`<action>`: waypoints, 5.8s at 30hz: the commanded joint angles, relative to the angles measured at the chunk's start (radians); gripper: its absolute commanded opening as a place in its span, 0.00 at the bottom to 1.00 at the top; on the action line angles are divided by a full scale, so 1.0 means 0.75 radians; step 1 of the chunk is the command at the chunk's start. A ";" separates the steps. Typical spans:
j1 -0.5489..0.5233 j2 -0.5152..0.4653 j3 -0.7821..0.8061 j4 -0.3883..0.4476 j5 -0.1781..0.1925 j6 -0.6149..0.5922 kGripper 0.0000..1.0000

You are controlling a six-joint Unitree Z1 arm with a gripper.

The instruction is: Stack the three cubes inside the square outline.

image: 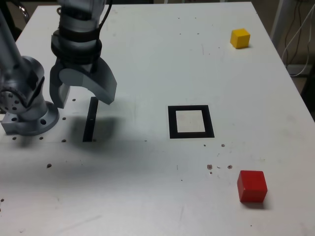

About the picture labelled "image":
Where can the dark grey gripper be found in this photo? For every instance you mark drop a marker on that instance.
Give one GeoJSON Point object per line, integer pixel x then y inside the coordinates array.
{"type": "Point", "coordinates": [81, 68]}

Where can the yellow cube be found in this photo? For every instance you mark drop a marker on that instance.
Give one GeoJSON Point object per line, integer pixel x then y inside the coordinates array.
{"type": "Point", "coordinates": [240, 38]}

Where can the red cube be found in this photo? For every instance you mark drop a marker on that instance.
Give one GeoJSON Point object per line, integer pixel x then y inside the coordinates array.
{"type": "Point", "coordinates": [252, 186]}

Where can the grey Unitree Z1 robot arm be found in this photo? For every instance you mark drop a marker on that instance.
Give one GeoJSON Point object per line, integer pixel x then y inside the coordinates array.
{"type": "Point", "coordinates": [29, 73]}

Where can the black tape square outline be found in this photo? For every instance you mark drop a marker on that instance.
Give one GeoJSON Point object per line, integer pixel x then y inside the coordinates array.
{"type": "Point", "coordinates": [172, 123]}

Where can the black tape strip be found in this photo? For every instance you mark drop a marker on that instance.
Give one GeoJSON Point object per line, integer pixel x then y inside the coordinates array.
{"type": "Point", "coordinates": [89, 120]}

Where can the black chair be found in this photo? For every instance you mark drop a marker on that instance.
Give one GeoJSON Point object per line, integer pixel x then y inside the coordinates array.
{"type": "Point", "coordinates": [14, 14]}

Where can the white power strip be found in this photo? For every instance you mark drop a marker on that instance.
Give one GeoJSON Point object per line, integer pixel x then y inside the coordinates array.
{"type": "Point", "coordinates": [295, 70]}

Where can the white metal post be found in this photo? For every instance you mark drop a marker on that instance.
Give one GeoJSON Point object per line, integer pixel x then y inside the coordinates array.
{"type": "Point", "coordinates": [278, 19]}

